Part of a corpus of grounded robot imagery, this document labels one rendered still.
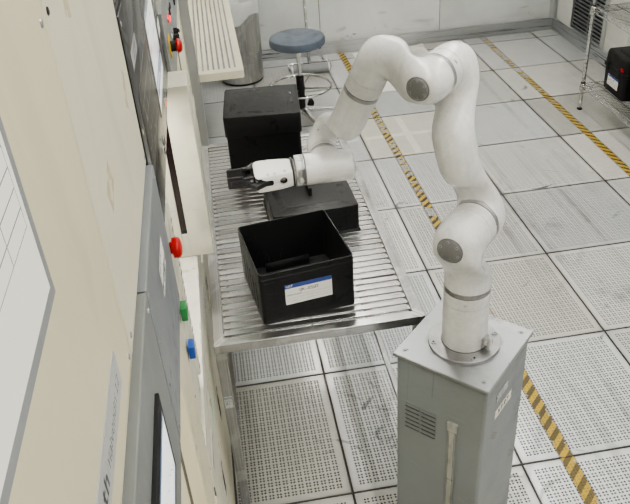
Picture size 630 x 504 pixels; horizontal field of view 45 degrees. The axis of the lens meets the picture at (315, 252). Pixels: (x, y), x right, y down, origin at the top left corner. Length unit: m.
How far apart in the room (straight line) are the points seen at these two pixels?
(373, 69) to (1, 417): 1.44
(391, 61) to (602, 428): 1.75
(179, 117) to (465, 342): 0.96
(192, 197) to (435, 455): 1.01
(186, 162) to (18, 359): 1.69
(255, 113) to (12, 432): 2.43
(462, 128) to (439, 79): 0.15
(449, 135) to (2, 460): 1.42
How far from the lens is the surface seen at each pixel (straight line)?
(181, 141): 2.10
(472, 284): 1.89
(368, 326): 2.13
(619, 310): 3.54
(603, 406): 3.07
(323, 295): 2.14
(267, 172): 1.95
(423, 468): 2.30
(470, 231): 1.76
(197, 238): 2.25
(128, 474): 0.76
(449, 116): 1.74
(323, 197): 2.52
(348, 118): 1.85
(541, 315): 3.43
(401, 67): 1.67
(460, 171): 1.75
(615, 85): 5.13
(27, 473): 0.47
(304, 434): 2.87
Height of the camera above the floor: 2.11
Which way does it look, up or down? 34 degrees down
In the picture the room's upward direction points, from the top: 4 degrees counter-clockwise
